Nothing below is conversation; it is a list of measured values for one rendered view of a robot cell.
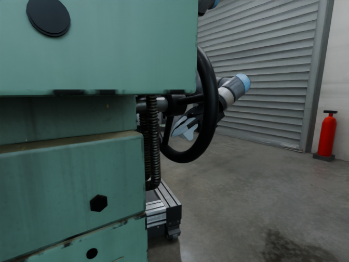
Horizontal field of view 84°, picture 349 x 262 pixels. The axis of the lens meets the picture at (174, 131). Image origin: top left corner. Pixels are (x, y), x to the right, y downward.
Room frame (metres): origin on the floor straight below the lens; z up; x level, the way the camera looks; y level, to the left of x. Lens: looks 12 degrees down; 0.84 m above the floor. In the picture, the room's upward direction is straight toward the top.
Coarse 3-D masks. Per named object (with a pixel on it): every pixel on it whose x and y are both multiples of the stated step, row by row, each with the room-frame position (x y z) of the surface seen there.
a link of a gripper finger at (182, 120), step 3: (183, 117) 0.63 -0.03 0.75; (186, 117) 0.62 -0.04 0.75; (180, 120) 0.62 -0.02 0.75; (183, 120) 0.61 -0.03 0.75; (177, 123) 0.61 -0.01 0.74; (180, 123) 0.60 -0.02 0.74; (183, 123) 0.61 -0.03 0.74; (174, 126) 0.60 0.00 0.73; (177, 126) 0.60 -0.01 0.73; (171, 132) 0.58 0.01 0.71; (180, 135) 0.61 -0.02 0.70
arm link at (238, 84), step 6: (228, 78) 0.73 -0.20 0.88; (234, 78) 0.71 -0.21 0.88; (240, 78) 0.71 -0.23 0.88; (246, 78) 0.72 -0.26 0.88; (222, 84) 0.73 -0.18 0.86; (228, 84) 0.69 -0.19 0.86; (234, 84) 0.69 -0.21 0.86; (240, 84) 0.70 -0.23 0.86; (246, 84) 0.71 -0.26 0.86; (234, 90) 0.68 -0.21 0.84; (240, 90) 0.69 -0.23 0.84; (246, 90) 0.72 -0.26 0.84; (234, 96) 0.67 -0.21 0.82; (240, 96) 0.71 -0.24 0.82
